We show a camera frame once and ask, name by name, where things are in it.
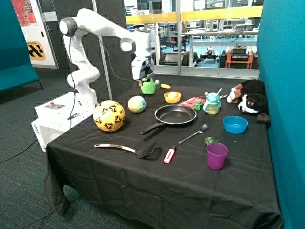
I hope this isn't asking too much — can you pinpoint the red patterned card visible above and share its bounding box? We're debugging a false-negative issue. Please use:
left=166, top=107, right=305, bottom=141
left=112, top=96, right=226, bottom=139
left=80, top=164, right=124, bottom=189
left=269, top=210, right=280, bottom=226
left=179, top=96, right=206, bottom=109

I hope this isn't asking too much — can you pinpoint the yellow toy lemon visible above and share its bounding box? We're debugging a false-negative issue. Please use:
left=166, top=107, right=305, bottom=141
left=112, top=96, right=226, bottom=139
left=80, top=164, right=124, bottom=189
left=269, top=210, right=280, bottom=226
left=160, top=83, right=171, bottom=89

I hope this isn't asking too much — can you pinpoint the black slotted spatula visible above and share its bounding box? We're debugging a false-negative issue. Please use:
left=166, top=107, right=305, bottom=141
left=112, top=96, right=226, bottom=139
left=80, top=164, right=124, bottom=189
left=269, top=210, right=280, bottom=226
left=94, top=141, right=157, bottom=159

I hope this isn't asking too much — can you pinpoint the green toy pepper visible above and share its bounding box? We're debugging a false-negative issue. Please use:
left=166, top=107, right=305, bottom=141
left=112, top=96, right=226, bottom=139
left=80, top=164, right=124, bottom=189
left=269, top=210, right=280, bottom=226
left=204, top=137, right=218, bottom=146

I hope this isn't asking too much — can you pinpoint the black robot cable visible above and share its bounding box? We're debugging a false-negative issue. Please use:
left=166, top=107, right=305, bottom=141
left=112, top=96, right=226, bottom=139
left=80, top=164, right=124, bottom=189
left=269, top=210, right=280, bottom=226
left=64, top=27, right=134, bottom=129

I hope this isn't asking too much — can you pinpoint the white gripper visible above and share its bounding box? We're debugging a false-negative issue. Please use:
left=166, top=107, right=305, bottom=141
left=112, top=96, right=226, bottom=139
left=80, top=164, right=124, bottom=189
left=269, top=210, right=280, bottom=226
left=132, top=55, right=154, bottom=80

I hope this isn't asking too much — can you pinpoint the red poster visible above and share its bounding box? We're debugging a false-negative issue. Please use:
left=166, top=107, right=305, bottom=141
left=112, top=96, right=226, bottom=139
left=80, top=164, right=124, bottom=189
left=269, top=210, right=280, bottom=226
left=11, top=0, right=38, bottom=27

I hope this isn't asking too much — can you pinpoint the black frying pan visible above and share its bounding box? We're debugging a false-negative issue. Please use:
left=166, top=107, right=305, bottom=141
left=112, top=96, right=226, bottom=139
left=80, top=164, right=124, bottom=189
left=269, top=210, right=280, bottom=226
left=140, top=104, right=197, bottom=135

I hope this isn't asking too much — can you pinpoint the pastel plush ball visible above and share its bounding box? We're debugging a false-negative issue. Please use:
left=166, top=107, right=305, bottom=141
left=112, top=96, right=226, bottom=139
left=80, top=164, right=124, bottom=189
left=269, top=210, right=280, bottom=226
left=127, top=95, right=146, bottom=113

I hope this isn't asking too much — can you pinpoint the small orange yellow ball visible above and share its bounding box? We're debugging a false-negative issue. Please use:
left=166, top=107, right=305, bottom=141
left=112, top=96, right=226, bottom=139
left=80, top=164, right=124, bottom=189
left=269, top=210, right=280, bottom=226
left=167, top=92, right=177, bottom=98

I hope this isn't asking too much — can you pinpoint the white robot control box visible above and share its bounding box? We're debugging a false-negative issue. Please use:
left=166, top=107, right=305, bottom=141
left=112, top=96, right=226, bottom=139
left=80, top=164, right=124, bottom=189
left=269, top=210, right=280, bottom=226
left=31, top=92, right=98, bottom=152

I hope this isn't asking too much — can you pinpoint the yellow black soccer ball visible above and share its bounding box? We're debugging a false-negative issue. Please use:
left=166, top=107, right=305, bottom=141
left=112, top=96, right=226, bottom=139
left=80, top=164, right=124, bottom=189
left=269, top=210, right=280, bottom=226
left=93, top=100, right=126, bottom=132

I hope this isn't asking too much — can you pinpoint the green toy watering can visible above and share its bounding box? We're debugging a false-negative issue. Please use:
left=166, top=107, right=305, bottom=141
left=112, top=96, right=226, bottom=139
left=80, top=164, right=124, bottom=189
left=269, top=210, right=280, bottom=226
left=140, top=78, right=160, bottom=95

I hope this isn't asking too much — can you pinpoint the yellow black sign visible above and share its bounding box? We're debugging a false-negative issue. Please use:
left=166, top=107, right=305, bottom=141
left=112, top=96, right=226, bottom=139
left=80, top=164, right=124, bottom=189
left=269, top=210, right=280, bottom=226
left=27, top=41, right=46, bottom=61

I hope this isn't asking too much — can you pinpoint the teal sofa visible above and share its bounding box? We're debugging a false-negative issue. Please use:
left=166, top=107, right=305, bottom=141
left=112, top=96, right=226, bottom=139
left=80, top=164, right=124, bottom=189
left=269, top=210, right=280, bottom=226
left=0, top=0, right=40, bottom=92

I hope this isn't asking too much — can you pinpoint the black tablecloth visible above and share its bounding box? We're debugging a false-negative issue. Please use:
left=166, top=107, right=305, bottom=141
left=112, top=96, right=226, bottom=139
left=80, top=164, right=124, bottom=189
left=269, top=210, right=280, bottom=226
left=43, top=89, right=283, bottom=229

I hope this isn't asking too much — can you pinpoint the purple plastic cup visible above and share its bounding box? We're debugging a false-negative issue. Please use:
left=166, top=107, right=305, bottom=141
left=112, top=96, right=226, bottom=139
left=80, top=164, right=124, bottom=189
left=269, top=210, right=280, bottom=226
left=206, top=143, right=228, bottom=170

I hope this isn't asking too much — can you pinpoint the blue plastic bowl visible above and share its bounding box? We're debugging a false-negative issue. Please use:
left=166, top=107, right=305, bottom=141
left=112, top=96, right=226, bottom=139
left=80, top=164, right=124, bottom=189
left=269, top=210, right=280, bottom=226
left=223, top=115, right=248, bottom=134

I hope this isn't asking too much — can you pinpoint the green building block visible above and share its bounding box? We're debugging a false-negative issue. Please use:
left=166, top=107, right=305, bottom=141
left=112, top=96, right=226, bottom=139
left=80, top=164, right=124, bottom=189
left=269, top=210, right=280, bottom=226
left=195, top=100, right=202, bottom=111

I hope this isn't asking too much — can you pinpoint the teal partition wall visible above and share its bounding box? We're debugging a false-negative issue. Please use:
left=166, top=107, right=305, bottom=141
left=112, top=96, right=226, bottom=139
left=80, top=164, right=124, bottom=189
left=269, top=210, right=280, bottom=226
left=257, top=0, right=305, bottom=229

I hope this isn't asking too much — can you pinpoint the yellow plastic bowl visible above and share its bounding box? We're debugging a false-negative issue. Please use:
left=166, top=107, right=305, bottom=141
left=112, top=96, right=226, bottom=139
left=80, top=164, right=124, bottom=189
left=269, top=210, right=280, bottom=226
left=164, top=92, right=181, bottom=104

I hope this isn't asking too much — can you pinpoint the plush dog toy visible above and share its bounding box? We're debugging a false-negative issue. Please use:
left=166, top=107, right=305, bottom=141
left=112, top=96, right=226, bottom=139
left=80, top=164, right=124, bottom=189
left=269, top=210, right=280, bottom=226
left=227, top=80, right=270, bottom=124

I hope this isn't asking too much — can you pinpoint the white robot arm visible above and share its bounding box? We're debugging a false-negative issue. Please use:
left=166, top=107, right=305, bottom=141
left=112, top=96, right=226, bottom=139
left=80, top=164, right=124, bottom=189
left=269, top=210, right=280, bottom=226
left=59, top=9, right=154, bottom=108

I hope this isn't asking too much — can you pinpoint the teal baby sippy cup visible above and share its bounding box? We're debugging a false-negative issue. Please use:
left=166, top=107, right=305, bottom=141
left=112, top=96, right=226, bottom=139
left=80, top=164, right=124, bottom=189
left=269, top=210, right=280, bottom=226
left=203, top=92, right=222, bottom=115

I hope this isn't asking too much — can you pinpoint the silver fork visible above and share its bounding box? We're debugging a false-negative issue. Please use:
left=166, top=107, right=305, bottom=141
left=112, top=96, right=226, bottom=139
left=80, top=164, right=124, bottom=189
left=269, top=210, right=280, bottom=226
left=179, top=124, right=208, bottom=144

